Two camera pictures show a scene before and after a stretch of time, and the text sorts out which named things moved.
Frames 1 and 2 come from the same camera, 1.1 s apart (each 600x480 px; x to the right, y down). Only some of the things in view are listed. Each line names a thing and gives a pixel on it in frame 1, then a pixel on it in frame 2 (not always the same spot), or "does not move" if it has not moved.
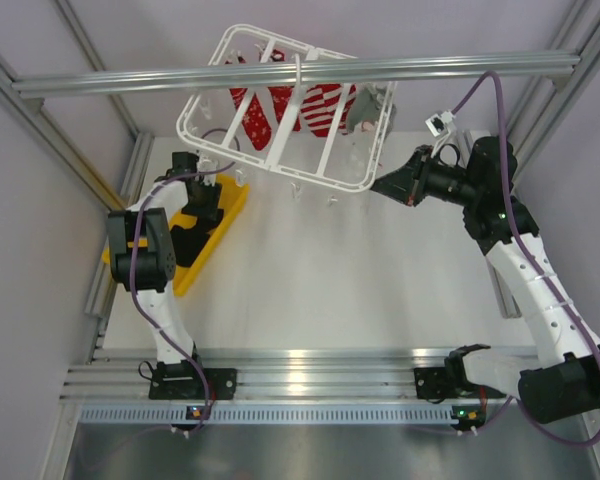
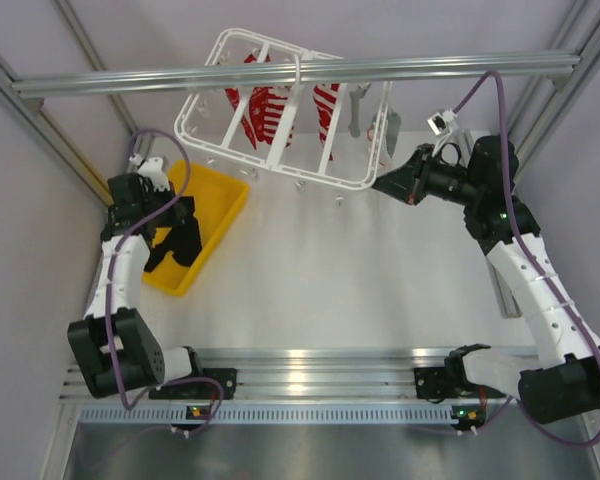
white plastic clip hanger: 333,133 does not move
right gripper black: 408,184 does not move
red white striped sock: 319,104 -> 279,107
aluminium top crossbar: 314,75 does not move
